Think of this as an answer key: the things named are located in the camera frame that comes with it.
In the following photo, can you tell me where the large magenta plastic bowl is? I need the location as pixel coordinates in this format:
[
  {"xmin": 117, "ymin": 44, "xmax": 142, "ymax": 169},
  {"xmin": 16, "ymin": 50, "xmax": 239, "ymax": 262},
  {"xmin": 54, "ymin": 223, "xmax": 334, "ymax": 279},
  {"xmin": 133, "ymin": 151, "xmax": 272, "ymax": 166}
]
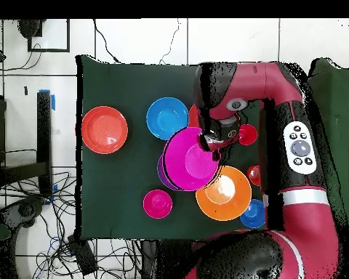
[{"xmin": 162, "ymin": 126, "xmax": 220, "ymax": 192}]

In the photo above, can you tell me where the purple plastic bowl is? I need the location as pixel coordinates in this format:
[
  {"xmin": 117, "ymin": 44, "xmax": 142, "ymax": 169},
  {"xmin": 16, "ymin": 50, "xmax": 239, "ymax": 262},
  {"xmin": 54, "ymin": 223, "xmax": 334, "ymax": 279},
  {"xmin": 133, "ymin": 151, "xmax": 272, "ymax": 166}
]
[{"xmin": 156, "ymin": 153, "xmax": 178, "ymax": 192}]

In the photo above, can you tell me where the small crimson plastic bowl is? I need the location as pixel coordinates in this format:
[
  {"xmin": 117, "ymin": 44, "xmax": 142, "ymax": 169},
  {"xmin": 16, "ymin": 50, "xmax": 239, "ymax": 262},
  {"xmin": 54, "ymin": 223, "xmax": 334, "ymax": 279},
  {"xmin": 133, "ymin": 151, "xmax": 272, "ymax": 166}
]
[{"xmin": 142, "ymin": 189, "xmax": 173, "ymax": 219}]

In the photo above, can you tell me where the red-orange plastic bowl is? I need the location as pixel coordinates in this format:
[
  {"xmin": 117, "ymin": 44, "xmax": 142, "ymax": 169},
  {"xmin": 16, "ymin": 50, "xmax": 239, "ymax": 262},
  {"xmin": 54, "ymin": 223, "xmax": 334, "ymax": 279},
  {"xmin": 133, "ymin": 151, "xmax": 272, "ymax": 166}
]
[
  {"xmin": 188, "ymin": 103, "xmax": 201, "ymax": 129},
  {"xmin": 81, "ymin": 105, "xmax": 129, "ymax": 155}
]

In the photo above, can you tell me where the red plastic cup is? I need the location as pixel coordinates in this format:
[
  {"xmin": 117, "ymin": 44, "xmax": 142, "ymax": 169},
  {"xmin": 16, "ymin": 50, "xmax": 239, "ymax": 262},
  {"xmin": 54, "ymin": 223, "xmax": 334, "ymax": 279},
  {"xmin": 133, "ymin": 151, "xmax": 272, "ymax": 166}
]
[{"xmin": 238, "ymin": 124, "xmax": 259, "ymax": 146}]

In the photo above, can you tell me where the orange plastic cup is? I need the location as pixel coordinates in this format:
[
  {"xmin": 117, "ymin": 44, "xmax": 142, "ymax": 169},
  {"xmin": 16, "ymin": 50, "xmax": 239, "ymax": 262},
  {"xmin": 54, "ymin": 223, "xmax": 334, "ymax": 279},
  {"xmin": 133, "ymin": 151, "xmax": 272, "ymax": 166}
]
[{"xmin": 246, "ymin": 164, "xmax": 262, "ymax": 187}]

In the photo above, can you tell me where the light blue plastic bowl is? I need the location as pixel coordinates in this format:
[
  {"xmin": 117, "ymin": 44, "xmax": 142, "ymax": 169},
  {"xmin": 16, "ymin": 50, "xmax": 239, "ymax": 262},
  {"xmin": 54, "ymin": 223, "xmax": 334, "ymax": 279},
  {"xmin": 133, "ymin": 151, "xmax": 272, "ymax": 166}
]
[{"xmin": 145, "ymin": 97, "xmax": 190, "ymax": 141}]

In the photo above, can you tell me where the large orange plastic bowl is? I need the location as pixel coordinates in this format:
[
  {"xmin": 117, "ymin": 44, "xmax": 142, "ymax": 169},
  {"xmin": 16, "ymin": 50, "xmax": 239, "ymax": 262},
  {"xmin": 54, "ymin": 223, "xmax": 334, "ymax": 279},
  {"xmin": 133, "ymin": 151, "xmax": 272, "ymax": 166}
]
[{"xmin": 195, "ymin": 165, "xmax": 253, "ymax": 222}]

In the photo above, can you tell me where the small dark blue bowl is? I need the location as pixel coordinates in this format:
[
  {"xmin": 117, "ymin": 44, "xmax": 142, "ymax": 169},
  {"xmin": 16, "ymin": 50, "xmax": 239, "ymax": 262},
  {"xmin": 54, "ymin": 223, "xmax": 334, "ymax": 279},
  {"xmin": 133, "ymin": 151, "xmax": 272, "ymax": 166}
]
[{"xmin": 239, "ymin": 198, "xmax": 266, "ymax": 230}]

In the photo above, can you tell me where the dark green tablecloth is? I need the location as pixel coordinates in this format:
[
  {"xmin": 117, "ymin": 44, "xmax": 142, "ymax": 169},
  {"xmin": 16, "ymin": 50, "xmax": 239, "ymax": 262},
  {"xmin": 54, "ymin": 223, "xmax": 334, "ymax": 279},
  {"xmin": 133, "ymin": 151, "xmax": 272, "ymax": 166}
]
[{"xmin": 76, "ymin": 54, "xmax": 286, "ymax": 243}]

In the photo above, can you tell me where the black power brick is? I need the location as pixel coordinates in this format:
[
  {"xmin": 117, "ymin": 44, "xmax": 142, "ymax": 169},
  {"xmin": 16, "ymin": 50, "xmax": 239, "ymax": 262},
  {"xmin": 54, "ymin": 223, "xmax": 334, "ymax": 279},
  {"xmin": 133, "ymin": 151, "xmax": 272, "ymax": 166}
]
[{"xmin": 67, "ymin": 234, "xmax": 99, "ymax": 276}]

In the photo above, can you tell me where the black office chair base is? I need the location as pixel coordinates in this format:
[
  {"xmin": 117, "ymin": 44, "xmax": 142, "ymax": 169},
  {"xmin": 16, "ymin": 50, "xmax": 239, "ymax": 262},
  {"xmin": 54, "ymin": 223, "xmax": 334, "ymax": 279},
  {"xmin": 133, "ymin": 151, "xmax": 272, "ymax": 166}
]
[{"xmin": 0, "ymin": 197, "xmax": 46, "ymax": 230}]

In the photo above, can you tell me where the person's black shoe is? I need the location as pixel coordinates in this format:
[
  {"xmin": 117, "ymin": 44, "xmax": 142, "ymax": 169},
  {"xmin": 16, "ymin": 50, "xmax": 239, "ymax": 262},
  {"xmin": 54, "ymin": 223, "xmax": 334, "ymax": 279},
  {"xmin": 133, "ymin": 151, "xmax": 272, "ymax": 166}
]
[{"xmin": 17, "ymin": 19, "xmax": 44, "ymax": 39}]

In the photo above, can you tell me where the thin black cable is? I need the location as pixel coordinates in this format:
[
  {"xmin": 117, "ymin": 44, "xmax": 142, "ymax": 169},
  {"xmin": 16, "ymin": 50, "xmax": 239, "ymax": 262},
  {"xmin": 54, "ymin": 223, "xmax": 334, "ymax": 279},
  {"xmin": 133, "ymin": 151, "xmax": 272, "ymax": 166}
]
[{"xmin": 159, "ymin": 19, "xmax": 180, "ymax": 65}]

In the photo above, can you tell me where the black cable with plug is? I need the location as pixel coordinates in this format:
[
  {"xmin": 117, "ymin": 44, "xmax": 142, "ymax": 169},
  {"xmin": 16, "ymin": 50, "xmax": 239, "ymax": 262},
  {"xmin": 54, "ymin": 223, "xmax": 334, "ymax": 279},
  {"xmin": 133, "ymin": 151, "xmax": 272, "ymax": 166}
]
[{"xmin": 92, "ymin": 19, "xmax": 123, "ymax": 64}]

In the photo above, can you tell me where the black bench frame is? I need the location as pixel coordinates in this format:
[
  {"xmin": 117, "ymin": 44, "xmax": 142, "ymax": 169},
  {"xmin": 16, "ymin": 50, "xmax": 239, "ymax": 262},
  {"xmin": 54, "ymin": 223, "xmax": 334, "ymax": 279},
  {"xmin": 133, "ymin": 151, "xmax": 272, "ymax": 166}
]
[{"xmin": 0, "ymin": 90, "xmax": 55, "ymax": 188}]

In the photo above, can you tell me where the tangle of black cables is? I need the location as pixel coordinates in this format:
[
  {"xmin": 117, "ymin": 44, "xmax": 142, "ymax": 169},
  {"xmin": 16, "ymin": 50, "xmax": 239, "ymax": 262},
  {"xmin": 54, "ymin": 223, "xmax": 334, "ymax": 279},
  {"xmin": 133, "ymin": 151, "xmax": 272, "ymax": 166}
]
[{"xmin": 0, "ymin": 171, "xmax": 77, "ymax": 279}]

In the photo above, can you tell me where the black square floor frame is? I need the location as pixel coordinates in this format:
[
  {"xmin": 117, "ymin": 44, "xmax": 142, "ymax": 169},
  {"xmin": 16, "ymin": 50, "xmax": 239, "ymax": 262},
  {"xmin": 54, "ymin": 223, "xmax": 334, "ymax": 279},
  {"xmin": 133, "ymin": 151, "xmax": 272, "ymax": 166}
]
[{"xmin": 27, "ymin": 19, "xmax": 71, "ymax": 53}]

